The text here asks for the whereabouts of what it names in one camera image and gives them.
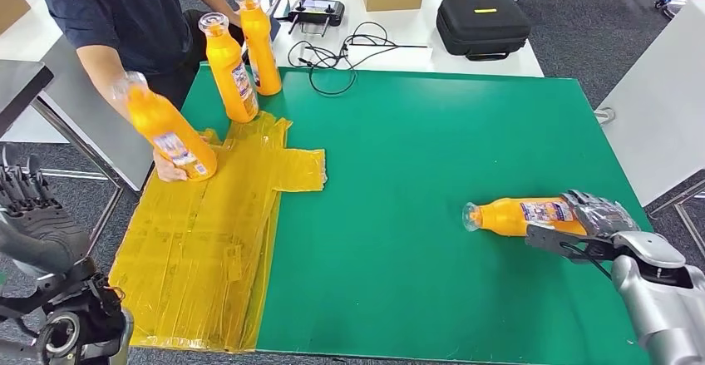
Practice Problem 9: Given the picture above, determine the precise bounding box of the person's right hand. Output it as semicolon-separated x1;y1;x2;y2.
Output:
152;145;191;184

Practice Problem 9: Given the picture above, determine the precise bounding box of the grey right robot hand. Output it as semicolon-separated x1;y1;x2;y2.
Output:
561;189;641;241

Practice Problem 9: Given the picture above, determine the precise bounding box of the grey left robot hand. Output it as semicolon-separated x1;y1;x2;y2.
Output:
0;145;92;277

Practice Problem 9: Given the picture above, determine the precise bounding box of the orange detergent bottle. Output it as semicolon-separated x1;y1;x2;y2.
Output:
112;72;218;182
234;0;283;97
198;12;259;125
462;197;589;239

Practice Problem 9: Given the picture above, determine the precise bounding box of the yellow taped plastic sheet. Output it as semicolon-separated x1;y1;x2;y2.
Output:
108;111;328;353

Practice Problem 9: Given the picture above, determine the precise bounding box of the white table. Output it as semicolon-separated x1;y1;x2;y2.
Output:
595;0;705;267
242;0;545;78
0;0;156;193

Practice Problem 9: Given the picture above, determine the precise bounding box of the dark grey table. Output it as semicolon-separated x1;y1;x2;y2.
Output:
0;59;125;254

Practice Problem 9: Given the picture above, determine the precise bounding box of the person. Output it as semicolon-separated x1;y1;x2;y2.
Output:
32;0;244;184

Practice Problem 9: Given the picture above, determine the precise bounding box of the green table mat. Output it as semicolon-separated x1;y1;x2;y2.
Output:
180;66;657;365

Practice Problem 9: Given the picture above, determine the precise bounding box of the blue tablet folio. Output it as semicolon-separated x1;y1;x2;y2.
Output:
268;0;285;43

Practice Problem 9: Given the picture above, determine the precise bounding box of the black remote controller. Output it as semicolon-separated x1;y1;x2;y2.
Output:
287;0;347;38

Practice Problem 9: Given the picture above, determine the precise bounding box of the black carrying case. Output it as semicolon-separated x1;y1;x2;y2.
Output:
436;0;533;62

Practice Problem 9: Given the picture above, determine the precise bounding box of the small brown cardboard box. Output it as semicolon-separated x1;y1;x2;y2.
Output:
0;0;32;36

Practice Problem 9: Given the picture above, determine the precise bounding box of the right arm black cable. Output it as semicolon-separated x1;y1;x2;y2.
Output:
559;241;614;282

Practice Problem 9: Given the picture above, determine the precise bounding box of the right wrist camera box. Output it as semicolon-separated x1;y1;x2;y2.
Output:
524;224;617;264

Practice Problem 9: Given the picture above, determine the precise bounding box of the black tangled cable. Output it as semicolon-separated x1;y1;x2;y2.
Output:
287;21;433;97

